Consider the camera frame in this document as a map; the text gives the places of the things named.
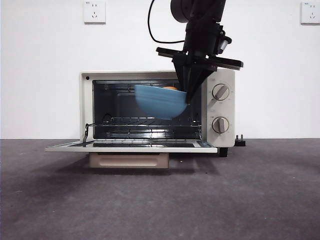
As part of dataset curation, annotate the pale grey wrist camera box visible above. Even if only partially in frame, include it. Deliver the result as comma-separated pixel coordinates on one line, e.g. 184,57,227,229
217,29,233,55

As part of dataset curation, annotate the beige round oven knob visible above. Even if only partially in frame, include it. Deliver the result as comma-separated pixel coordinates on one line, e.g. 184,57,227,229
211,83,230,102
211,116,230,134

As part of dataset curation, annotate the metal wire oven rack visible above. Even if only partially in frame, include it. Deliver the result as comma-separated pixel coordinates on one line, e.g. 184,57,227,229
92,116,202,128

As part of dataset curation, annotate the cream Toshiba toaster oven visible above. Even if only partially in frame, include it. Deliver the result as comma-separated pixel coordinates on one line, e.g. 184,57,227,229
79,68,236,158

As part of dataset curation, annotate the thin black cable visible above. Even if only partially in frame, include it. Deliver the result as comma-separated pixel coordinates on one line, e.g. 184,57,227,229
147,0,186,45

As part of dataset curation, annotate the blue ribbed bowl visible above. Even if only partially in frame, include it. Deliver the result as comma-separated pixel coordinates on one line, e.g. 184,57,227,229
134,84,188,121

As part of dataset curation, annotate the black power plug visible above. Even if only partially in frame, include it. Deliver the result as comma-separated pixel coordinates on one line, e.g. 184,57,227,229
234,134,247,147

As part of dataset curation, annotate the oven door with beige handle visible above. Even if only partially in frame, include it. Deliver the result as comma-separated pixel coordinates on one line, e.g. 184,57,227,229
44,139,219,169

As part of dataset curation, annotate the white wall socket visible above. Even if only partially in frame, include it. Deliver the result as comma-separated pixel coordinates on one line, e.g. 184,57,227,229
300,1,320,25
83,0,107,25

